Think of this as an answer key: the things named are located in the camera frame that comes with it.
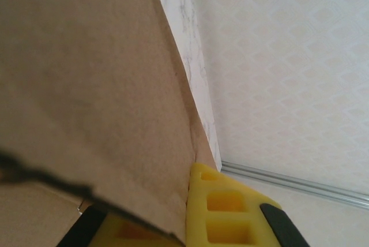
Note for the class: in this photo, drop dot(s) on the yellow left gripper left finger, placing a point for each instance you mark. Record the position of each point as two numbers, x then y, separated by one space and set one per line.
115 234

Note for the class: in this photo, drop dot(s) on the brown cardboard paper box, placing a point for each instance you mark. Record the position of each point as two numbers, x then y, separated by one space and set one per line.
86 71

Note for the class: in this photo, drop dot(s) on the aluminium frame post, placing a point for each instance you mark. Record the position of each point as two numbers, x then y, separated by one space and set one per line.
288 182

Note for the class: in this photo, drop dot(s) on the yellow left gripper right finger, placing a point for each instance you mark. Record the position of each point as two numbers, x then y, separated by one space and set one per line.
199 218

